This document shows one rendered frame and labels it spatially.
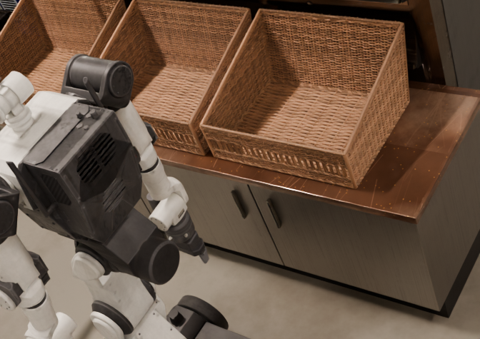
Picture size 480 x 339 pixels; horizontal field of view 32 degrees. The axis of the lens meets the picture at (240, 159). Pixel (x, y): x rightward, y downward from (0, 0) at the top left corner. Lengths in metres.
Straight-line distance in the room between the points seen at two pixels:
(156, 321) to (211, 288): 0.70
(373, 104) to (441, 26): 0.35
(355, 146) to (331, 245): 0.43
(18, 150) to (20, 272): 0.29
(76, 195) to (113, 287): 0.56
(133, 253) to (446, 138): 1.08
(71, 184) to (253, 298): 1.47
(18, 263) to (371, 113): 1.16
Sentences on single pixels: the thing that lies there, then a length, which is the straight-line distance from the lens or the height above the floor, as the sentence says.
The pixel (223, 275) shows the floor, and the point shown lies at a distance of 3.30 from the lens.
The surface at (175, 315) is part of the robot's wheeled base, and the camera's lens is 2.93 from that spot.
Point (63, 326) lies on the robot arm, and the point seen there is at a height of 0.82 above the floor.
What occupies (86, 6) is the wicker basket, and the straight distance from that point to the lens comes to 3.54.
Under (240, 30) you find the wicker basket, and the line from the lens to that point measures 2.96.
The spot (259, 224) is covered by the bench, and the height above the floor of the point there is 0.33.
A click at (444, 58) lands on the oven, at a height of 0.67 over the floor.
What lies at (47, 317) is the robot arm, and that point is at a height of 0.93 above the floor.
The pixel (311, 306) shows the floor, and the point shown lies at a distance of 3.09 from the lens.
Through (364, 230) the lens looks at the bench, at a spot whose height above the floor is 0.45.
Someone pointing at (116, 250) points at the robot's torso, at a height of 1.02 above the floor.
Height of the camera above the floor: 2.44
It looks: 41 degrees down
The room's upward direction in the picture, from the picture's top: 24 degrees counter-clockwise
